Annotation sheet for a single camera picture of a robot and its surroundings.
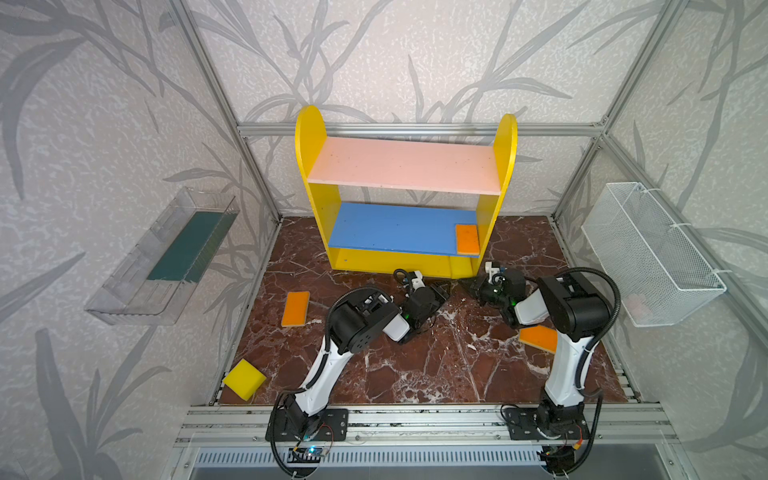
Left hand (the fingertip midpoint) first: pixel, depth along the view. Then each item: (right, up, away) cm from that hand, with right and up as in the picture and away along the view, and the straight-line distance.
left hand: (455, 277), depth 96 cm
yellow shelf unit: (-20, +12, -1) cm, 23 cm away
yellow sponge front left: (-60, -26, -15) cm, 68 cm away
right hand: (+2, +1, +2) cm, 3 cm away
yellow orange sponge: (+3, +11, -4) cm, 12 cm away
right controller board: (+20, -40, -26) cm, 52 cm away
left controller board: (-41, -41, -24) cm, 62 cm away
